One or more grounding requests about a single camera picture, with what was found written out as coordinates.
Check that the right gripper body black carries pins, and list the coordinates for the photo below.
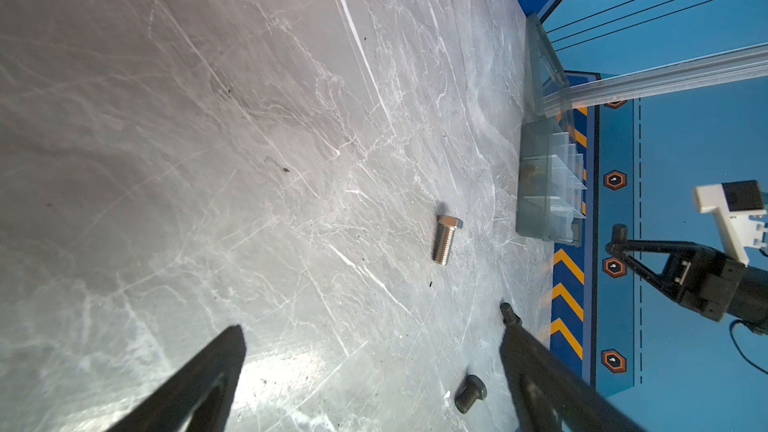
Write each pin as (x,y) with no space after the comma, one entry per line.
(701,279)

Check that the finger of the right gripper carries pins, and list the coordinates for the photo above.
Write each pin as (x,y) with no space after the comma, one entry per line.
(616,247)
(659,281)

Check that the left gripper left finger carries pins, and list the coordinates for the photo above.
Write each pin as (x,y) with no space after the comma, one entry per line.
(199,396)

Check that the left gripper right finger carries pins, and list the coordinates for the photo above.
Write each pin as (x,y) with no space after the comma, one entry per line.
(548,396)

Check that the black bolt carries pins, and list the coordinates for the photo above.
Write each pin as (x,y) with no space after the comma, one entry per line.
(618,233)
(509,317)
(472,390)

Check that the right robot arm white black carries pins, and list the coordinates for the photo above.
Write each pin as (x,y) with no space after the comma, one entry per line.
(748,306)

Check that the grey plastic organizer box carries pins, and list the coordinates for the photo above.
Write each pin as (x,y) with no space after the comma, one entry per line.
(551,187)

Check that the silver hex bolt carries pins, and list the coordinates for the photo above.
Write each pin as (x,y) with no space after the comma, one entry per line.
(446,229)

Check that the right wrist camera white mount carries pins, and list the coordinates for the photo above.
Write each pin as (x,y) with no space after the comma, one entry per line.
(740,214)

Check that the right aluminium frame post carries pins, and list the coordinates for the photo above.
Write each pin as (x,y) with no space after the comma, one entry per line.
(725,67)

